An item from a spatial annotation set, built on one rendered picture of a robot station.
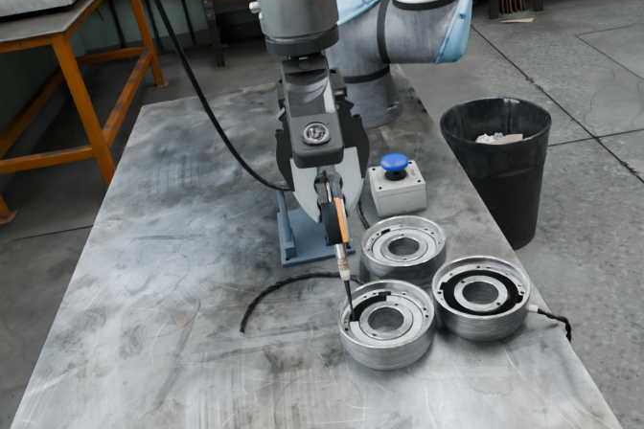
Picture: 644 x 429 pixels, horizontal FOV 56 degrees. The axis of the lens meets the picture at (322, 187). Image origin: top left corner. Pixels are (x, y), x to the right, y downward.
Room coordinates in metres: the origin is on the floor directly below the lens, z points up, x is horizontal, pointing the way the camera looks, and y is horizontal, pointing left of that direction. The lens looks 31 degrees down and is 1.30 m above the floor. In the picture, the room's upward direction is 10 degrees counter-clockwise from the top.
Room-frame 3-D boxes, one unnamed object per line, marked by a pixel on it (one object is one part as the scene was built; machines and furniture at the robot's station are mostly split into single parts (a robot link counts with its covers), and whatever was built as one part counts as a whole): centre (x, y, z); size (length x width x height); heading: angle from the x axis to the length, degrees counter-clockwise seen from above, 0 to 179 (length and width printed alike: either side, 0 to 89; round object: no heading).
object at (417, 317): (0.49, -0.04, 0.82); 0.08 x 0.08 x 0.02
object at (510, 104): (1.70, -0.57, 0.21); 0.34 x 0.34 x 0.43
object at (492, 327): (0.51, -0.15, 0.82); 0.10 x 0.10 x 0.04
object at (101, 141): (3.08, 1.16, 0.39); 1.50 x 0.62 x 0.78; 0
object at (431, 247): (0.61, -0.09, 0.82); 0.08 x 0.08 x 0.02
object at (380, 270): (0.61, -0.09, 0.82); 0.10 x 0.10 x 0.04
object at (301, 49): (0.59, -0.01, 1.07); 0.09 x 0.08 x 0.12; 2
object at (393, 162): (0.76, -0.11, 0.85); 0.04 x 0.04 x 0.05
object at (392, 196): (0.77, -0.11, 0.82); 0.08 x 0.07 x 0.05; 0
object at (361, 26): (1.10, -0.11, 0.97); 0.13 x 0.12 x 0.14; 64
